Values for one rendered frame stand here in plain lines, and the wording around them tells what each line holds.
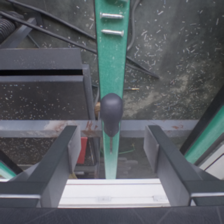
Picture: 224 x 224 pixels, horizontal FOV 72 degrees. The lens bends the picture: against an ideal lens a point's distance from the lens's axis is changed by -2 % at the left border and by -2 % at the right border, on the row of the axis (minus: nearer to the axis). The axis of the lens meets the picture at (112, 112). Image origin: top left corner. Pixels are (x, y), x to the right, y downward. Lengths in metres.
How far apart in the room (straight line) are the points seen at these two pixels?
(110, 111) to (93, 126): 0.18
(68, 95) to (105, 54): 0.45
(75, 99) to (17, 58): 0.24
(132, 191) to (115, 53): 0.48
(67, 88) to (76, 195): 0.37
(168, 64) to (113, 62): 1.10
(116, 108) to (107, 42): 0.08
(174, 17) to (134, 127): 0.88
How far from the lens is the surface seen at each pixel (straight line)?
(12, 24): 0.87
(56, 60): 0.59
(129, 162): 1.80
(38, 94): 0.67
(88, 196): 0.58
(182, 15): 1.17
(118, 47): 0.20
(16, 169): 0.64
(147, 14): 1.11
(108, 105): 0.21
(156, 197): 0.59
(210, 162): 0.50
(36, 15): 1.16
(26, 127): 0.44
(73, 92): 0.62
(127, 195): 0.58
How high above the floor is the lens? 1.05
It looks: 42 degrees down
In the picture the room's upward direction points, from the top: 179 degrees clockwise
